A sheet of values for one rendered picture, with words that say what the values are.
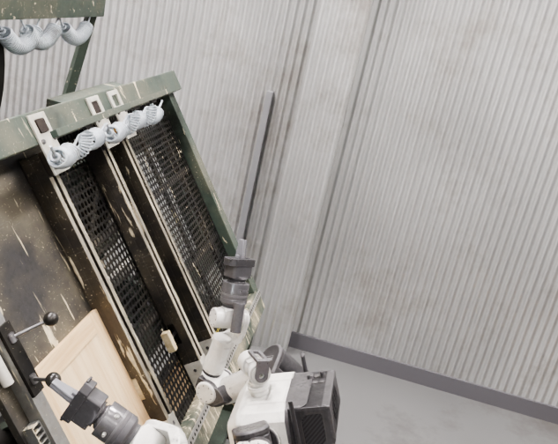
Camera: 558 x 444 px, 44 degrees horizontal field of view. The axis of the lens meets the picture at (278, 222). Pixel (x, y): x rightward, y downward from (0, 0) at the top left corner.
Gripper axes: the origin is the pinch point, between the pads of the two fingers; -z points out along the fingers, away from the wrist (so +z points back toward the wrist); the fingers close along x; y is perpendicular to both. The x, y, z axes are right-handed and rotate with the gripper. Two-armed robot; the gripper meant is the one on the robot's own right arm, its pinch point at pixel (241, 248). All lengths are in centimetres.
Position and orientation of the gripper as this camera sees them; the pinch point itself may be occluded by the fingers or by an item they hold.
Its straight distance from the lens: 224.5
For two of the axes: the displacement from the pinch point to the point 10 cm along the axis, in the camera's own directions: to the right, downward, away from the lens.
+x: -6.2, -0.6, -7.8
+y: -7.6, -1.6, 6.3
